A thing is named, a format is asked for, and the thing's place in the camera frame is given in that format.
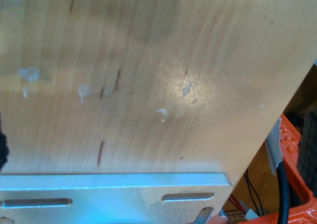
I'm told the silver slotted mounting plate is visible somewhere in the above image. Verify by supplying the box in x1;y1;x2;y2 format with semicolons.
0;173;234;224

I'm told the grey tape wrap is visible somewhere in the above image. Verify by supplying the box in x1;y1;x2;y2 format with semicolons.
265;117;283;175

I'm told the orange plastic crate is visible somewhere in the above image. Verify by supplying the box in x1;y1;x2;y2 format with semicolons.
264;113;317;224

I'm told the black braided sleeve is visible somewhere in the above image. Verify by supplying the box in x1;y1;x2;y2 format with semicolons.
0;112;10;171
297;109;317;185

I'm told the small white wire connector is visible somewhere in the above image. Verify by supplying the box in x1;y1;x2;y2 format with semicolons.
239;201;260;220

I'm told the thick black cable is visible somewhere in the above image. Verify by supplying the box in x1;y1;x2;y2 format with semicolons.
276;159;291;224

